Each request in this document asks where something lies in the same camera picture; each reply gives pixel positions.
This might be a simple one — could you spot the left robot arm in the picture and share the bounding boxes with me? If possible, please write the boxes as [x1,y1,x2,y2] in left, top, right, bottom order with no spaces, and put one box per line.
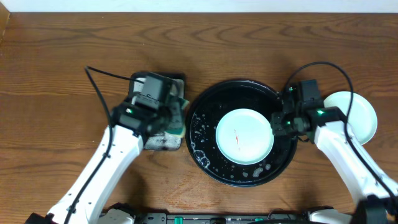
[26,93,188,223]

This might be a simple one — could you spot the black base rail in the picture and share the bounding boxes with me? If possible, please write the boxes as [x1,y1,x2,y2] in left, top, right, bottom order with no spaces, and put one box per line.
[99,203,349,224]

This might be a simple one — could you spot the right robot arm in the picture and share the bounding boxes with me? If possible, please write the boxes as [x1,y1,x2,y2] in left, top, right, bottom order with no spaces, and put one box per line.
[271,107,397,223]

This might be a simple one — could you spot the green yellow sponge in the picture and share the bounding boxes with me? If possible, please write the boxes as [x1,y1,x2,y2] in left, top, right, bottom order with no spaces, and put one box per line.
[165,98,189,138]

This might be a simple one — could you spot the light green plate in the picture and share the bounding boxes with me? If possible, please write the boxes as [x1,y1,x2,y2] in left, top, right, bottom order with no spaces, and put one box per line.
[215,108,274,165]
[324,91,377,145]

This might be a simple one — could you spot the black rectangular soap tray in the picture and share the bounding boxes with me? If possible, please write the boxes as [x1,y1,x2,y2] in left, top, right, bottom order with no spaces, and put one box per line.
[128,71,185,151]

